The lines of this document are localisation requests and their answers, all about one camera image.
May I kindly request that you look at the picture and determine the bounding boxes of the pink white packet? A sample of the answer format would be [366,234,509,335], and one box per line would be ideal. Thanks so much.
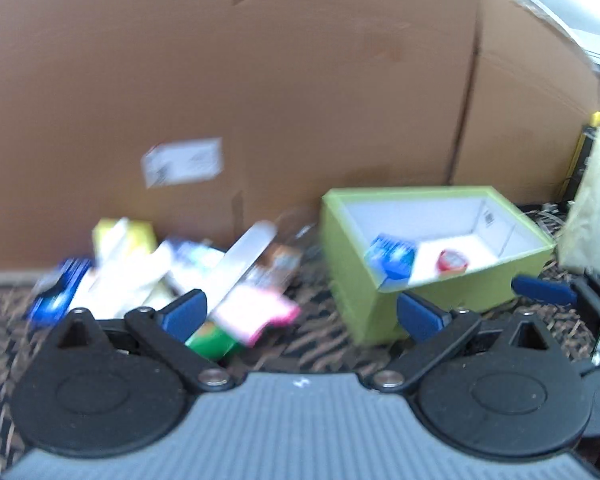
[210,284,300,347]

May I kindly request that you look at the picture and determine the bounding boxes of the red tape roll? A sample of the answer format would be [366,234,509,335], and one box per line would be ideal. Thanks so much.
[436,249,469,275]

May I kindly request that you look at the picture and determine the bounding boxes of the green storage box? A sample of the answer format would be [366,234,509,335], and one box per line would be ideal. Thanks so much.
[320,186,555,346]

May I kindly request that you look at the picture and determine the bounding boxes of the white shipping label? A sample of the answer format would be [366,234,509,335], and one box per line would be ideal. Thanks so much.
[140,138,224,188]

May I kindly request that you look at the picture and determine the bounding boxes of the yellow box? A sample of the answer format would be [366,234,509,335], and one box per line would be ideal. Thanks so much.
[92,218,158,266]

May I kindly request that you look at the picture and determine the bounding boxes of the patterned black rug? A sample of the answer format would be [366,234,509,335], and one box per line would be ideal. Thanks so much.
[0,250,600,472]

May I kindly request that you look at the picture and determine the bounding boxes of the blue medicine box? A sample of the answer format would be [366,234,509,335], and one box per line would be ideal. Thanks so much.
[28,258,93,327]

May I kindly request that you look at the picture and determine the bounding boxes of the white paper packets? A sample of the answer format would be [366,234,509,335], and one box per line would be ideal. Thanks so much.
[69,237,224,320]

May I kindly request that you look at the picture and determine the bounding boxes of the large brown cardboard box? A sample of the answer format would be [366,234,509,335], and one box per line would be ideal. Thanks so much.
[0,0,600,270]

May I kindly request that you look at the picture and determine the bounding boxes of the cream fabric bag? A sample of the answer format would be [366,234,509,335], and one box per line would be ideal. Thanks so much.
[557,128,600,273]

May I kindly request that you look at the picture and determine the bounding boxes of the blue white small box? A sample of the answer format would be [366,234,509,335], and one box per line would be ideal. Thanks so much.
[365,233,418,285]

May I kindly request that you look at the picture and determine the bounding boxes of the green packet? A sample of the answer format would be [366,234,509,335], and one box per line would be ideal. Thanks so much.
[186,321,242,362]

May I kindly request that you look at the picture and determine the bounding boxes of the white tube package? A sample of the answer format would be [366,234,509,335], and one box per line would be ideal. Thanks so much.
[204,221,277,313]

